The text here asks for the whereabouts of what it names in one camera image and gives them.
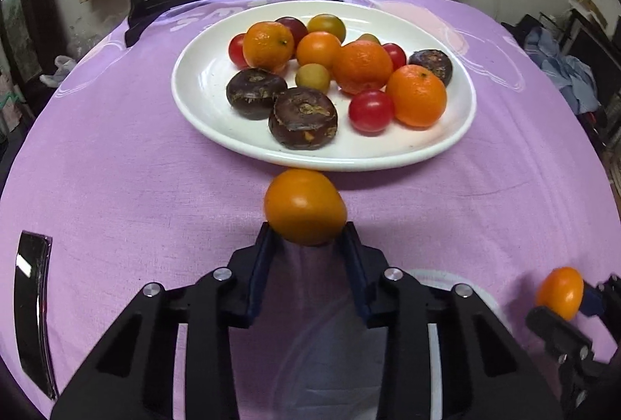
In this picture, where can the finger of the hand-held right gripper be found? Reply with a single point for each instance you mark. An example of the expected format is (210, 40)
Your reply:
(591, 299)
(558, 332)

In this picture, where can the purple tablecloth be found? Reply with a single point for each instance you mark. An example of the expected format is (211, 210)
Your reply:
(121, 158)

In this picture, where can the black glossy phone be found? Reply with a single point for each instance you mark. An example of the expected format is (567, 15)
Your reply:
(31, 313)

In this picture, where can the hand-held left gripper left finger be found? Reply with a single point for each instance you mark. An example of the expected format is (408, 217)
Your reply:
(257, 274)

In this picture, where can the small orange tomato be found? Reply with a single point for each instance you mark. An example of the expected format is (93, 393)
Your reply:
(318, 50)

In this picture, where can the white plastic bag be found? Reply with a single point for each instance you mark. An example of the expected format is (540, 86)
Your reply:
(58, 68)

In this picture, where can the smooth orange tomato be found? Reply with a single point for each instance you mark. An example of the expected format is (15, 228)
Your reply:
(560, 294)
(303, 206)

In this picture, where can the dark red tomato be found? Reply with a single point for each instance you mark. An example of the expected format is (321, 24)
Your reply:
(296, 28)

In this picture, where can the white oval plate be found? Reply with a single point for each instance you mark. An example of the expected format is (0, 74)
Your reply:
(208, 109)

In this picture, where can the dark framed picture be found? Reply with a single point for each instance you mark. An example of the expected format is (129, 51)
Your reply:
(19, 27)

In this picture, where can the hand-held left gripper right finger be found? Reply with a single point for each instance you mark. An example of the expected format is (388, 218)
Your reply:
(356, 279)

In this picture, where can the blue clothes pile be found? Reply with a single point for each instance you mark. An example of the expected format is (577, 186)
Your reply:
(572, 75)

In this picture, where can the large orange mandarin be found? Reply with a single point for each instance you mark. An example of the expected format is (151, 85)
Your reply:
(362, 66)

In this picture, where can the large dark water chestnut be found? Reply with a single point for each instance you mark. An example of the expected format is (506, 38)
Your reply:
(303, 117)

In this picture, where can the small yellow-green tomato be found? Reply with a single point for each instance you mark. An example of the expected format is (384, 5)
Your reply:
(368, 38)

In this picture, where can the green-yellow tomato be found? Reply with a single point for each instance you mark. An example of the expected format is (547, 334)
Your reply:
(327, 24)

